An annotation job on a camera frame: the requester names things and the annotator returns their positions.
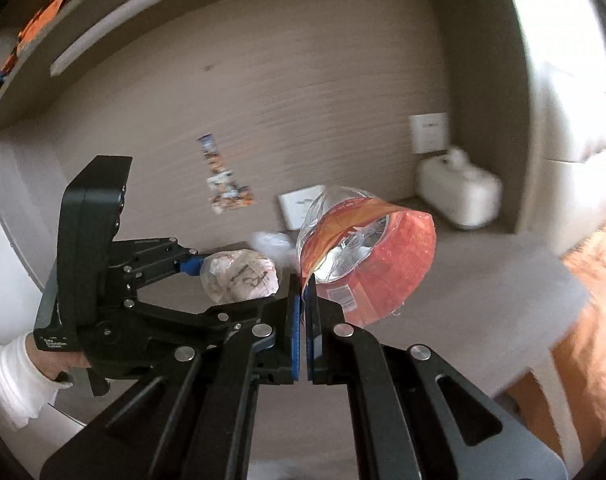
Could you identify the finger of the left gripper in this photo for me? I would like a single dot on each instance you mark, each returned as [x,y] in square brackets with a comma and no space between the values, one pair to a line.
[147,261]
[153,332]

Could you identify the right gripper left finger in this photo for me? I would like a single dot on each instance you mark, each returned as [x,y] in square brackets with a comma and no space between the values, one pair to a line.
[189,415]

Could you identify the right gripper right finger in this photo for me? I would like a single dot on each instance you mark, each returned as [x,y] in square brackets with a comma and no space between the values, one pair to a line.
[413,415]

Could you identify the white paper wrapper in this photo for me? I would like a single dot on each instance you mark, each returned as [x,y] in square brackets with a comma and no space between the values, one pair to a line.
[239,275]

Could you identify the orange snack bag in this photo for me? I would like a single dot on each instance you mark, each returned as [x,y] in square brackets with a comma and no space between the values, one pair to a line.
[363,253]

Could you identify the white sleeve forearm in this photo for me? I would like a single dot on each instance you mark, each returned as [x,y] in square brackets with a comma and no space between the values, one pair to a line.
[24,389]

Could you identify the white crumpled plastic trash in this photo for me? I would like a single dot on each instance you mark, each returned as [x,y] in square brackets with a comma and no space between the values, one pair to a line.
[278,246]

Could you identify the left hand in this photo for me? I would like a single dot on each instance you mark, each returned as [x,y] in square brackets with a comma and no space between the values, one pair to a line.
[53,364]

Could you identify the orange bed with white fringe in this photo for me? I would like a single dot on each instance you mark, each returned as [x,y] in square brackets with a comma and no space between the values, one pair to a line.
[563,398]

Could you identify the white appliance on floor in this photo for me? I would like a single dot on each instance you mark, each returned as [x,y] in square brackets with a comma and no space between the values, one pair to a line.
[466,195]

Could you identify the white box against wall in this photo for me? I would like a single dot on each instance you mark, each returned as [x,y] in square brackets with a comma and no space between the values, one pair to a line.
[294,205]

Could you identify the wall shelf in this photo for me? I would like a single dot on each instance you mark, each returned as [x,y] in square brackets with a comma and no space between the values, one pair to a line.
[41,68]

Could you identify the white wall outlet plate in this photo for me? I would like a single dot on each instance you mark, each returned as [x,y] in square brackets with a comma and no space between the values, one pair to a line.
[429,133]

